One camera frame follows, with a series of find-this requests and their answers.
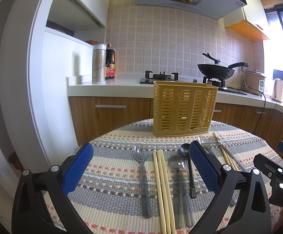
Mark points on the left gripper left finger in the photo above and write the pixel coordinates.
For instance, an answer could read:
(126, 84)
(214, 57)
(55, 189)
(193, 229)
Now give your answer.
(30, 213)

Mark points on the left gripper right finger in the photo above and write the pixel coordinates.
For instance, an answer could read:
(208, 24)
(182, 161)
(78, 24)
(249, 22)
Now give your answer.
(252, 210)

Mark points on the wooden chopstick pair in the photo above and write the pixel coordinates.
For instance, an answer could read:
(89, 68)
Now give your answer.
(221, 150)

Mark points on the clear grey plastic spoon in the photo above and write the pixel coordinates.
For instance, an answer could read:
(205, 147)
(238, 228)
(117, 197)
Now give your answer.
(175, 164)

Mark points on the black plastic spoon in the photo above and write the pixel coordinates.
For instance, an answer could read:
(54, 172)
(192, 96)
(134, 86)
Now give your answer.
(184, 150)

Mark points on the clear grey plastic spork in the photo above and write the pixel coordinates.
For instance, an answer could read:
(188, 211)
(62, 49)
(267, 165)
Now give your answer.
(141, 157)

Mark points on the cream electric kettle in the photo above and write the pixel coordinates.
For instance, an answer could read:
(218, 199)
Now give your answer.
(277, 94)

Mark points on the clear plastic utensil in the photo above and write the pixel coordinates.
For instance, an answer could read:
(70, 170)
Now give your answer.
(209, 144)

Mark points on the beige rice cooker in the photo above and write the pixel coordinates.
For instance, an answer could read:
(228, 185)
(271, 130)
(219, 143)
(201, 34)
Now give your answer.
(254, 82)

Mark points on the striped woven table mat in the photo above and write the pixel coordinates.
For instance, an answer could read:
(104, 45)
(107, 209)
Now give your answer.
(108, 197)

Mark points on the yellow plastic utensil basket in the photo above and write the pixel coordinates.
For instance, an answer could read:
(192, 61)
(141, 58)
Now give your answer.
(182, 108)

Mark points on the dark soy sauce bottle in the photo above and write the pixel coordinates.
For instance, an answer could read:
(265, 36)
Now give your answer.
(110, 62)

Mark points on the steel thermos flask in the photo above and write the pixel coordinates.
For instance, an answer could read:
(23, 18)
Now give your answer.
(99, 63)

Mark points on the black wok with handle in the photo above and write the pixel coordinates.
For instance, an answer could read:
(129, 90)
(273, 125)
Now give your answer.
(212, 71)

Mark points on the wok lid with handle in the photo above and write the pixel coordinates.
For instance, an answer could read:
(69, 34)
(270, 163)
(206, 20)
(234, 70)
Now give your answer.
(216, 61)

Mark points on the orange wall cabinet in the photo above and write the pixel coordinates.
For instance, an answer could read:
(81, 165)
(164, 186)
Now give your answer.
(248, 31)

